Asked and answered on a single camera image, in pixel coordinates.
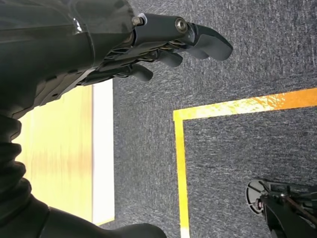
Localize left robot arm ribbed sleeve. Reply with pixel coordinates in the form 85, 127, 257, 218
0, 113, 50, 238

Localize light wooden desk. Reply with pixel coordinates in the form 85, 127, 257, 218
12, 78, 115, 227

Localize yellow floor tape line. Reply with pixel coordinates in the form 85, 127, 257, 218
173, 87, 317, 238

